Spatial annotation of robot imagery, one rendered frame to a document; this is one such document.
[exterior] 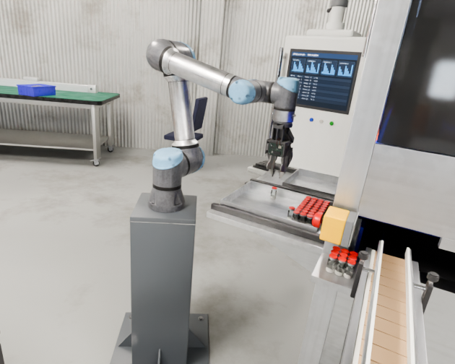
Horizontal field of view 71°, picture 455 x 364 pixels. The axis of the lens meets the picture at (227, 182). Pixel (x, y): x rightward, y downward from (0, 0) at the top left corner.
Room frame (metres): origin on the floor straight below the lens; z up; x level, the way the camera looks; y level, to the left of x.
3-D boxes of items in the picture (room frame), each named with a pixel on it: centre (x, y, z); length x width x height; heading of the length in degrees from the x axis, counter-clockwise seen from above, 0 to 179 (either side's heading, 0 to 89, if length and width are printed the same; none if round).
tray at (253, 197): (1.08, -0.19, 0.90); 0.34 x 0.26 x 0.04; 64
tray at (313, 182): (1.33, -0.44, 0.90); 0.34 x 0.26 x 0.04; 64
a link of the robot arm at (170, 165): (1.23, 0.24, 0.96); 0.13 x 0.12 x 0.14; 154
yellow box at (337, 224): (0.75, -0.29, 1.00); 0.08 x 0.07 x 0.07; 64
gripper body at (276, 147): (1.16, -0.17, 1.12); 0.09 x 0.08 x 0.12; 155
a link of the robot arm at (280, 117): (1.16, -0.18, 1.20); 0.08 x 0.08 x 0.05
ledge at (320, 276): (0.72, -0.32, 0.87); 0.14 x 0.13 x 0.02; 64
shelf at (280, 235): (1.21, -0.31, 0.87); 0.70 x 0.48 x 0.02; 154
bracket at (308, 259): (0.99, -0.19, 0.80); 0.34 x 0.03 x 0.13; 64
